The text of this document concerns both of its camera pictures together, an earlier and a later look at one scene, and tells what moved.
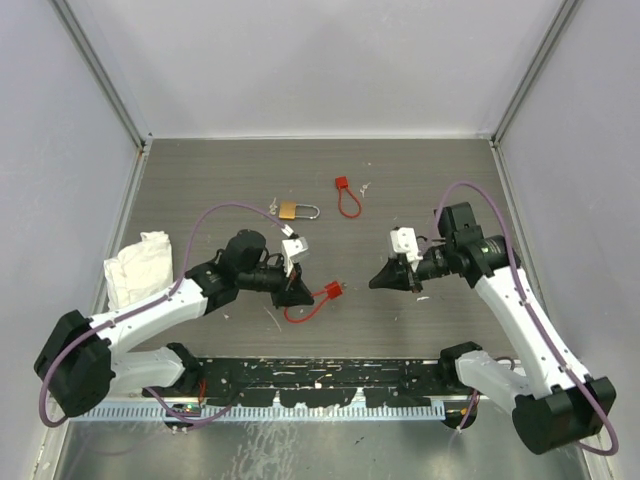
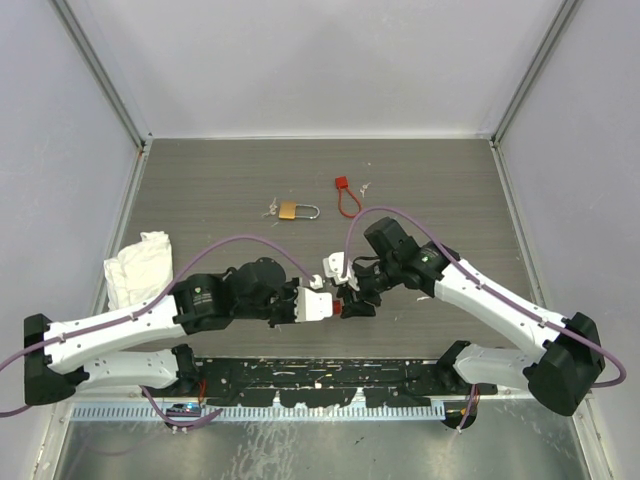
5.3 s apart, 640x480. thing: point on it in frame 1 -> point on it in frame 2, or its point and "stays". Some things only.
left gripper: x=296 y=293 -> x=290 y=317
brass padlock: x=288 y=211 stays
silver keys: x=363 y=189 stays
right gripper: x=398 y=273 -> x=361 y=308
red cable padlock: x=342 y=183 stays
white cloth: x=141 y=269 stays
